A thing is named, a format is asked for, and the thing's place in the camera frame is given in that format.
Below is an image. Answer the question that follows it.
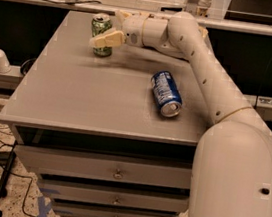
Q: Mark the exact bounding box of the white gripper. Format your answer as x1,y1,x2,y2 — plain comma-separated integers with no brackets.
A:
89,10,145,49

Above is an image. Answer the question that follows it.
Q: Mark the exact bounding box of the green soda can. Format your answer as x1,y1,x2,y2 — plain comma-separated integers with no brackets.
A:
91,13,112,57

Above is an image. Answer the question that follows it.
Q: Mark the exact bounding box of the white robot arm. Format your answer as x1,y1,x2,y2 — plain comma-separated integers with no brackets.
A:
90,11,272,217

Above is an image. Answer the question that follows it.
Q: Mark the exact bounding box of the blue soda can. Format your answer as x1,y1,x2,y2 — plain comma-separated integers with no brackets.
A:
151,71,182,118

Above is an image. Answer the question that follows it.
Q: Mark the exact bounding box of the brown chips bag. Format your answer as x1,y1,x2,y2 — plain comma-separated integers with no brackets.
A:
139,14,208,38

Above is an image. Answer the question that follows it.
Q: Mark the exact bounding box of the grey drawer cabinet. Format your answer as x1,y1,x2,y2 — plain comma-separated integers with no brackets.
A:
0,12,212,216

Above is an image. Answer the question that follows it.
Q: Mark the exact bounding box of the top grey drawer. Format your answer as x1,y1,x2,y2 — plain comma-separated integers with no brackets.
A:
15,145,192,189

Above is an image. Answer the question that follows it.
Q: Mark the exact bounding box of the grey drawer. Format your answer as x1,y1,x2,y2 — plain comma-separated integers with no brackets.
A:
15,145,192,189
52,202,178,217
37,179,189,212

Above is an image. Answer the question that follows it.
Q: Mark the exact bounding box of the middle grey drawer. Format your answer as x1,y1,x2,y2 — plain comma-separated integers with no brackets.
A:
37,179,189,212

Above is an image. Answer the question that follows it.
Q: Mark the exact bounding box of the bottom grey drawer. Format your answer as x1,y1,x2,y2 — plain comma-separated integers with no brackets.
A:
52,202,178,217

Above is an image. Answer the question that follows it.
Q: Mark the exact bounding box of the black stand leg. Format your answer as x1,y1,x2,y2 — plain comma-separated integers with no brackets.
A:
0,149,16,199

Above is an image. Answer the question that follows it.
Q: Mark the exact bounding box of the metal frame rail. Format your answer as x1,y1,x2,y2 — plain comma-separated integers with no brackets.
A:
0,0,272,40

